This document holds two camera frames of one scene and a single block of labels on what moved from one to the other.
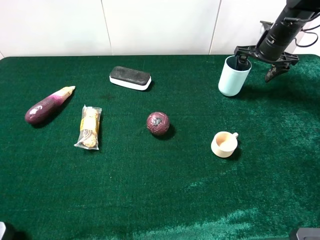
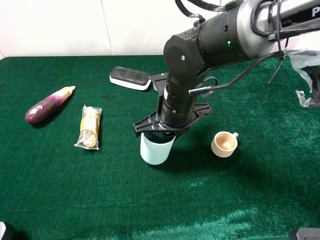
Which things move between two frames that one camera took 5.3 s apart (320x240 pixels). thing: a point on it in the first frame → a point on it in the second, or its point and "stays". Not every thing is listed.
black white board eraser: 130,78 stays
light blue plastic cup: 232,79 → 155,153
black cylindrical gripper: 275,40 → 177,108
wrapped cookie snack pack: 89,128 stays
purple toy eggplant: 41,111 stays
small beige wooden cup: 224,144 stays
